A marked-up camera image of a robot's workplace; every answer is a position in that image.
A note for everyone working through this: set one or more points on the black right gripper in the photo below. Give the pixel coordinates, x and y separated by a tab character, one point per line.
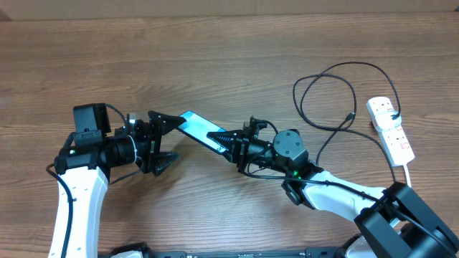
236	142

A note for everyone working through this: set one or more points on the white charger plug adapter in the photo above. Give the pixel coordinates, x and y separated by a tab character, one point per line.
386	120

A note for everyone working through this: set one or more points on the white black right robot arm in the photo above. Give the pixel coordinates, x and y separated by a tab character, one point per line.
392	222

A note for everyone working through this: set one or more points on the white power strip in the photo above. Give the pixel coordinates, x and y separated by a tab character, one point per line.
394	141

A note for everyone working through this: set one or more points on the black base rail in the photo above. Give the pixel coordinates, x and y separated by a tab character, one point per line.
141	249

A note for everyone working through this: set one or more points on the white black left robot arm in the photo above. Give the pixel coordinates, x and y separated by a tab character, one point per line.
82	170

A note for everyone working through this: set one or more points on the Samsung Galaxy smartphone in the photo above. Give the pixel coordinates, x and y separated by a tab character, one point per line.
197	127

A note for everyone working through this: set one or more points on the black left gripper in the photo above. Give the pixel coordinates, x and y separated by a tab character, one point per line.
152	138

